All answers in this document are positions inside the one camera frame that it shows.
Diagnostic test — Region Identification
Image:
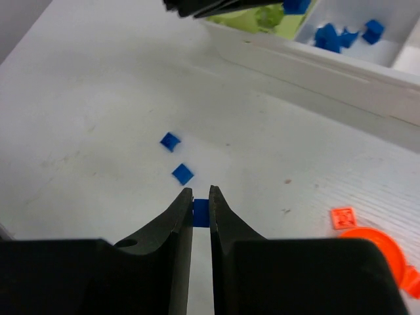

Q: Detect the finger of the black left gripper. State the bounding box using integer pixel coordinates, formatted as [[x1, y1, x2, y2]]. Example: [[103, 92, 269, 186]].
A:
[[163, 0, 283, 18]]

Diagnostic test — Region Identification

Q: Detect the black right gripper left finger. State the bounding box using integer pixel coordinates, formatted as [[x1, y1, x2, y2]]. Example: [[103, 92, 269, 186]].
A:
[[1, 188, 193, 314]]

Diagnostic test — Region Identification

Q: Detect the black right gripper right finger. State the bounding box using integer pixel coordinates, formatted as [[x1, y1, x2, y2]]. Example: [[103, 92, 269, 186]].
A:
[[209, 186, 408, 314]]

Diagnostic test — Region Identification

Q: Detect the green studded lego brick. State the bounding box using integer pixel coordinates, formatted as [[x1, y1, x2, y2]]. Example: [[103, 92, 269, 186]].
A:
[[207, 4, 307, 39]]

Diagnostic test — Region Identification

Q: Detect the small blue lego block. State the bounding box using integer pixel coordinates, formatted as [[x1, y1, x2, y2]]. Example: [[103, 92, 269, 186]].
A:
[[193, 199, 210, 228]]

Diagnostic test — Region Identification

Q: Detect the small blue lego tile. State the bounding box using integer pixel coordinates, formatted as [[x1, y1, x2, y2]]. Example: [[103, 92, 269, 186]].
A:
[[283, 0, 311, 15]]

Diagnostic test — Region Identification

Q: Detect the small blue lego slope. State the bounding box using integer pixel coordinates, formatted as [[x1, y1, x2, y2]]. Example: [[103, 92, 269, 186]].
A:
[[171, 163, 194, 186]]

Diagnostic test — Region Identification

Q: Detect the blue curved lego piece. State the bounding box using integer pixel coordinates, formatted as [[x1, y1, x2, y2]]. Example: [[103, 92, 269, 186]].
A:
[[314, 23, 359, 53]]

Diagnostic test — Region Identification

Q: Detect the small blue lego piece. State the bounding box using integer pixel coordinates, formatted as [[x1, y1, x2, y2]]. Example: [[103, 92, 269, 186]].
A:
[[159, 132, 181, 152]]

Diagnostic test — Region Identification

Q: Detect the small blue lego brick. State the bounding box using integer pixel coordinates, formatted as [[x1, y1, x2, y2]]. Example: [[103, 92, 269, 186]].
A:
[[362, 19, 385, 45]]

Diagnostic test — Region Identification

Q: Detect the small orange lego square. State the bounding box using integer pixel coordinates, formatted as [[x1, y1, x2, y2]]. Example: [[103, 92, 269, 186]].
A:
[[330, 207, 357, 230]]

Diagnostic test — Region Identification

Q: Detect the orange funnel lego far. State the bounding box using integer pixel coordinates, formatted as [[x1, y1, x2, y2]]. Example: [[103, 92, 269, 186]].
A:
[[339, 227, 419, 299]]

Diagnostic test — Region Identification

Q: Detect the white three-compartment tray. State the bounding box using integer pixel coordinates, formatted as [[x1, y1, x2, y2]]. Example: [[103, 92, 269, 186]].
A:
[[204, 1, 419, 125]]

